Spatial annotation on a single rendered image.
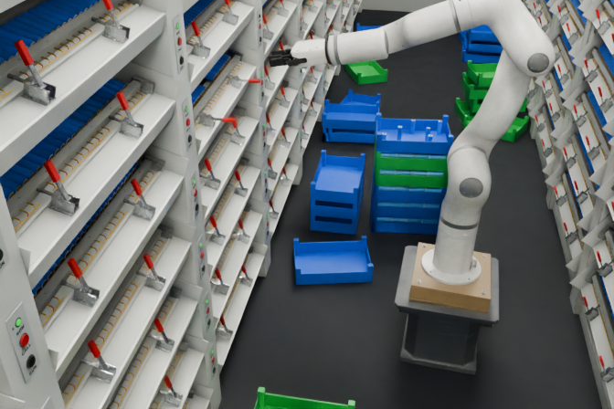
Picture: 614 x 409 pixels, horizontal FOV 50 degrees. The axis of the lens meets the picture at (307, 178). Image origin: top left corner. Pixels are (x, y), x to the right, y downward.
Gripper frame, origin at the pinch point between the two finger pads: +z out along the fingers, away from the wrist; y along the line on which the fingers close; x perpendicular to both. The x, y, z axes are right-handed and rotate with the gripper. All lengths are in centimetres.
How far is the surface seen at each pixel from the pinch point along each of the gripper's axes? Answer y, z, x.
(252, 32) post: -20.9, 12.8, -2.6
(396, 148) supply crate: -60, -21, 64
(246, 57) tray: -20.6, 17.0, 5.2
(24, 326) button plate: 113, 9, -4
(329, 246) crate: -42, 11, 97
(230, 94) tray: 3.4, 15.6, 7.8
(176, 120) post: 49, 11, -5
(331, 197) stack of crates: -56, 9, 82
